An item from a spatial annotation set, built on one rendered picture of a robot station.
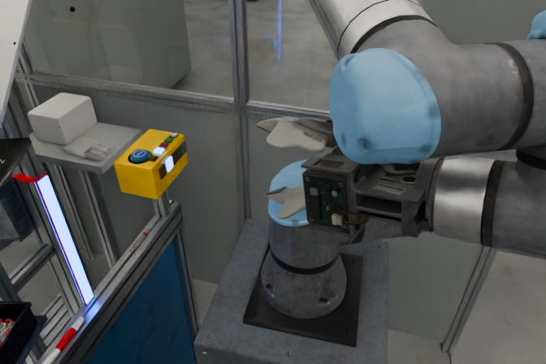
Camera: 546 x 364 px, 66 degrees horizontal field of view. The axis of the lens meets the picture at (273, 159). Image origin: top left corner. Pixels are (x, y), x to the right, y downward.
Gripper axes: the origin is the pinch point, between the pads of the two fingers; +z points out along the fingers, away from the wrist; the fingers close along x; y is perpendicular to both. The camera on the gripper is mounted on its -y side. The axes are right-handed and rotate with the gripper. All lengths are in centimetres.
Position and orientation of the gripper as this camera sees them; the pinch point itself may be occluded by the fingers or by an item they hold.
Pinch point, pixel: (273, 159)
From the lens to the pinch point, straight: 51.4
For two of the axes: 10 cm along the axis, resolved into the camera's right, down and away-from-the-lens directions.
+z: -8.2, -1.2, 5.6
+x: 1.2, 9.2, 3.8
